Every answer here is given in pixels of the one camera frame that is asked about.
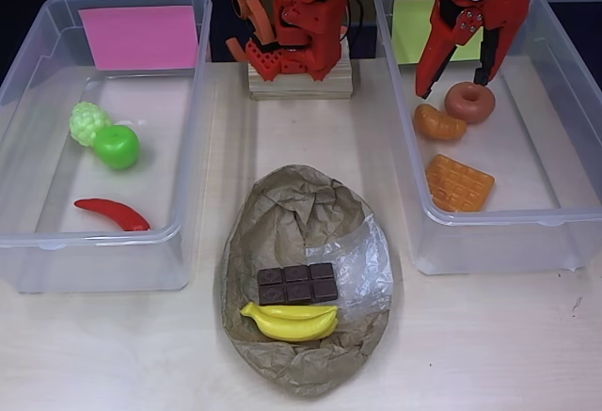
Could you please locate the brown toy doughnut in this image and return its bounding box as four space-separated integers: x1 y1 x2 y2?
444 81 498 125

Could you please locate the black base cable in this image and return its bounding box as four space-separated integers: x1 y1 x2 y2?
345 0 366 39

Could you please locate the yellow-green paper label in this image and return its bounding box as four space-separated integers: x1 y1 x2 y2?
391 0 485 65

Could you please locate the yellow toy banana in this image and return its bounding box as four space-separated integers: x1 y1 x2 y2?
240 301 341 344

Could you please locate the crumpled brown paper bag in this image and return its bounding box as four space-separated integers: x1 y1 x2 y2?
218 162 394 398

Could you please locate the red toy chili pepper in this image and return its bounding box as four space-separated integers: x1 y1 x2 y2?
73 197 152 233

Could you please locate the wooden base block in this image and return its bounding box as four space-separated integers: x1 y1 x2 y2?
247 43 355 102

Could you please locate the orange toy croissant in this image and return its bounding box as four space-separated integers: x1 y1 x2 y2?
412 103 468 142

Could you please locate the clear plastic bin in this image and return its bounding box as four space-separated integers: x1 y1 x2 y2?
0 0 214 294
373 0 602 276

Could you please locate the light green toy cauliflower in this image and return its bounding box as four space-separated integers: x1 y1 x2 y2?
69 101 113 148

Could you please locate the green toy apple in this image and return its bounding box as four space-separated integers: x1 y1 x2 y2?
92 124 141 171

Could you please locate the brown toy chocolate bar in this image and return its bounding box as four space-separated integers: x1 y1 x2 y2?
257 262 340 306

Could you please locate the orange toy waffle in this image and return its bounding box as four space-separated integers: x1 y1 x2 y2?
425 152 498 213

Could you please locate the pink paper label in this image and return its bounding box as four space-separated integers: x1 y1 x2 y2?
77 5 199 71

